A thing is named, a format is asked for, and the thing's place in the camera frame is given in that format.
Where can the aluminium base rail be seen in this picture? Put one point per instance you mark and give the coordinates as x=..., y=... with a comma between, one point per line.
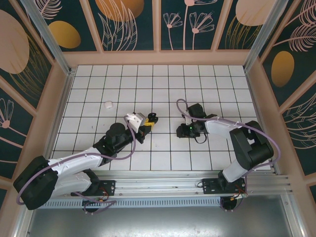
x=160, y=184

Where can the aluminium side rail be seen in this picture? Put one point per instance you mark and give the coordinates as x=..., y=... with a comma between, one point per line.
x=64, y=98

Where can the black round charging case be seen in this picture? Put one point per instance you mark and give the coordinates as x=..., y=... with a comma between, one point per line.
x=153, y=116

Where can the arm base wiring bundle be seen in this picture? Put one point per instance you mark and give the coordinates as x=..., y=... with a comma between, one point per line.
x=92, y=205
x=230, y=203

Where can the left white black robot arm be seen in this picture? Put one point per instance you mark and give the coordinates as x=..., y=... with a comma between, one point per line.
x=74, y=160

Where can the aluminium corner post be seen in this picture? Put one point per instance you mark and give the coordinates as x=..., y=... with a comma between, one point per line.
x=53, y=49
x=256, y=49

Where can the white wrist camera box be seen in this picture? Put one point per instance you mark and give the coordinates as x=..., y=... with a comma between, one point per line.
x=135, y=119
x=186, y=121

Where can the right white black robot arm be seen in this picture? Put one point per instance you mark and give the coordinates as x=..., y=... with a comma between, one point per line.
x=256, y=148

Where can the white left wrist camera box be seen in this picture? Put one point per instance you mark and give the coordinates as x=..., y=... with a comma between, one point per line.
x=135, y=119

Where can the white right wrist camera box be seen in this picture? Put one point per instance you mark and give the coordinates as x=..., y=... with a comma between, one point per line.
x=186, y=121

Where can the white charging case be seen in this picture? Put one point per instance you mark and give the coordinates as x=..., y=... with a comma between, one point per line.
x=108, y=105

